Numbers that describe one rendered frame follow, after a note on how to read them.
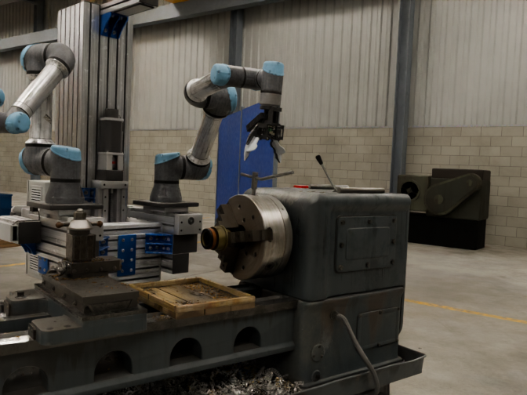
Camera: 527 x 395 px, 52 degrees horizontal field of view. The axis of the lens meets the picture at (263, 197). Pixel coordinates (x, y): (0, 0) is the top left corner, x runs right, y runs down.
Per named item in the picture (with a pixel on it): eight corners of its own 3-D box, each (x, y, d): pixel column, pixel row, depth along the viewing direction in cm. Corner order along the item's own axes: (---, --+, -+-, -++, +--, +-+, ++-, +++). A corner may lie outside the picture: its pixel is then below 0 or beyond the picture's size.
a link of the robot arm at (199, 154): (173, 168, 264) (203, 74, 229) (202, 168, 271) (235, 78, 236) (179, 185, 256) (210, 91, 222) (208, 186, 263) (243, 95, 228)
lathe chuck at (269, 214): (231, 266, 217) (238, 189, 214) (281, 288, 193) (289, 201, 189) (212, 267, 212) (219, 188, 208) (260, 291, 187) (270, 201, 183)
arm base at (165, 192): (143, 200, 254) (143, 179, 254) (169, 200, 265) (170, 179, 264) (161, 202, 244) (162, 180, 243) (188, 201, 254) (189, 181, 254)
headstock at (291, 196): (332, 267, 265) (336, 188, 263) (412, 286, 227) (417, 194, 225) (232, 278, 229) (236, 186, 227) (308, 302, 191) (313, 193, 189)
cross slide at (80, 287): (86, 278, 188) (87, 266, 187) (139, 306, 154) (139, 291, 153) (36, 283, 177) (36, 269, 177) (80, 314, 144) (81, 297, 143)
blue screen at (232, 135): (195, 232, 1087) (200, 115, 1075) (234, 233, 1109) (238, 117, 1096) (241, 272, 691) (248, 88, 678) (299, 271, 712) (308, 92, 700)
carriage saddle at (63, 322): (91, 295, 189) (91, 277, 189) (149, 329, 153) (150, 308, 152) (-2, 305, 171) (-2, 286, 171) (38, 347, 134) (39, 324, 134)
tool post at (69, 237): (88, 258, 175) (89, 227, 175) (96, 261, 169) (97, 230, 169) (65, 259, 171) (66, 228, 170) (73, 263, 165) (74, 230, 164)
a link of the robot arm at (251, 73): (236, 67, 199) (248, 65, 189) (263, 70, 204) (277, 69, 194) (234, 88, 200) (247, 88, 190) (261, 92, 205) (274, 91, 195)
